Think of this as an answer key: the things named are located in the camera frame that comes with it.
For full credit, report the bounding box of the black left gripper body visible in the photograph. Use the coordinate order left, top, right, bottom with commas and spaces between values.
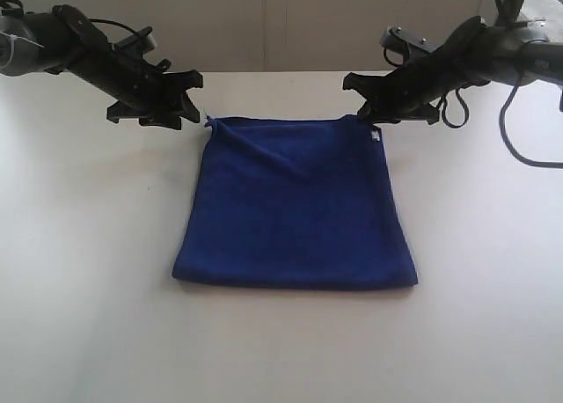
72, 41, 185, 128

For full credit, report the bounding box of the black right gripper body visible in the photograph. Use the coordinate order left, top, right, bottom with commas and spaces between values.
371, 47, 466, 125

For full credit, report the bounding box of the blue microfiber cloth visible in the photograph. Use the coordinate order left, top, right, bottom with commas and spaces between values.
172, 114, 418, 291

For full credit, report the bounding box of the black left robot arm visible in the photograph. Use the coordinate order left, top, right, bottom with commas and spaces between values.
1, 0, 203, 130

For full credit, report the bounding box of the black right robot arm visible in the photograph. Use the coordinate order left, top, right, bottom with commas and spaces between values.
342, 16, 562, 125

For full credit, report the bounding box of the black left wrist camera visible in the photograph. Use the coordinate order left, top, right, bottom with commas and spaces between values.
114, 26, 157, 58

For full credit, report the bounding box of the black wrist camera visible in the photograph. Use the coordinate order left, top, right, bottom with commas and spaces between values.
114, 26, 157, 58
379, 26, 438, 60

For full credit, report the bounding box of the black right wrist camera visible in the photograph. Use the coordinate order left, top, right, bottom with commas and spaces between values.
379, 26, 438, 60

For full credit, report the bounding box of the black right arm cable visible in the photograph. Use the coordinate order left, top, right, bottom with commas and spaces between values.
382, 0, 563, 169

